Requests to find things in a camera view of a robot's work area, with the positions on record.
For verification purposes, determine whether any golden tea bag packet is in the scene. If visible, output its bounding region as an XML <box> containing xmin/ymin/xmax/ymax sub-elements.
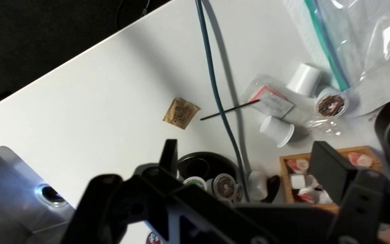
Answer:
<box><xmin>161</xmin><ymin>97</ymin><xmax>202</xmax><ymax>132</ymax></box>

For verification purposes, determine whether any stainless steel sink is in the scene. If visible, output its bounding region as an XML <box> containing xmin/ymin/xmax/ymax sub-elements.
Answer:
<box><xmin>0</xmin><ymin>146</ymin><xmax>78</xmax><ymax>244</ymax></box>

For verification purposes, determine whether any white coffee pod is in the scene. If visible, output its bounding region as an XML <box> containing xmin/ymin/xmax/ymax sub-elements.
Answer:
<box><xmin>258</xmin><ymin>114</ymin><xmax>296</xmax><ymax>150</ymax></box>
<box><xmin>246</xmin><ymin>167</ymin><xmax>272</xmax><ymax>204</ymax></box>
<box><xmin>285</xmin><ymin>63</ymin><xmax>323</xmax><ymax>98</ymax></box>

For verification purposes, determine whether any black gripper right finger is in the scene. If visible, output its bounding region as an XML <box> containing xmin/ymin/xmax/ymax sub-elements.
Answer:
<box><xmin>308</xmin><ymin>140</ymin><xmax>390</xmax><ymax>244</ymax></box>

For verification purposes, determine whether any grey cable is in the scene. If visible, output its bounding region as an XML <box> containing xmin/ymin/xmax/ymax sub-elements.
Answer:
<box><xmin>202</xmin><ymin>0</ymin><xmax>256</xmax><ymax>180</ymax></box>

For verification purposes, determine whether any brown lid coffee pod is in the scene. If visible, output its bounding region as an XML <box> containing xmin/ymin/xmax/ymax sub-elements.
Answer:
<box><xmin>313</xmin><ymin>86</ymin><xmax>350</xmax><ymax>121</ymax></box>
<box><xmin>211</xmin><ymin>173</ymin><xmax>241</xmax><ymax>201</ymax></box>

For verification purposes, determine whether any black stir stick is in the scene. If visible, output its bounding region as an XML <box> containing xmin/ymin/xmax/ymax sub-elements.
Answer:
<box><xmin>199</xmin><ymin>100</ymin><xmax>262</xmax><ymax>123</ymax></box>

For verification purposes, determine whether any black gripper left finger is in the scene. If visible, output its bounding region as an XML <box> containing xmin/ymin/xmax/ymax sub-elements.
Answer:
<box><xmin>61</xmin><ymin>139</ymin><xmax>250</xmax><ymax>244</ymax></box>

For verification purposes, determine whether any small creamer cup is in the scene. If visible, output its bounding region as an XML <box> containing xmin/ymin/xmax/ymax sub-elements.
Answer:
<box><xmin>346</xmin><ymin>151</ymin><xmax>375</xmax><ymax>170</ymax></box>
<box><xmin>285</xmin><ymin>157</ymin><xmax>313</xmax><ymax>177</ymax></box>

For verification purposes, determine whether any clear sachet with red label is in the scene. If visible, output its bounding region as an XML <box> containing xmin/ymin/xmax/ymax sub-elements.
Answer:
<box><xmin>241</xmin><ymin>74</ymin><xmax>298</xmax><ymax>123</ymax></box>

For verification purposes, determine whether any dark power cable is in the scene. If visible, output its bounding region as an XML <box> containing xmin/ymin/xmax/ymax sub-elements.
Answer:
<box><xmin>193</xmin><ymin>0</ymin><xmax>252</xmax><ymax>203</ymax></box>

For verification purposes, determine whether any clear zip plastic bag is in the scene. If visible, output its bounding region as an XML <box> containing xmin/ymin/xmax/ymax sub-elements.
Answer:
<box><xmin>281</xmin><ymin>0</ymin><xmax>390</xmax><ymax>120</ymax></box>

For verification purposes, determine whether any wooden condiment organizer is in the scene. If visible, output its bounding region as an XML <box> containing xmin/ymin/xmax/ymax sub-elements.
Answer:
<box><xmin>277</xmin><ymin>144</ymin><xmax>386</xmax><ymax>215</ymax></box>

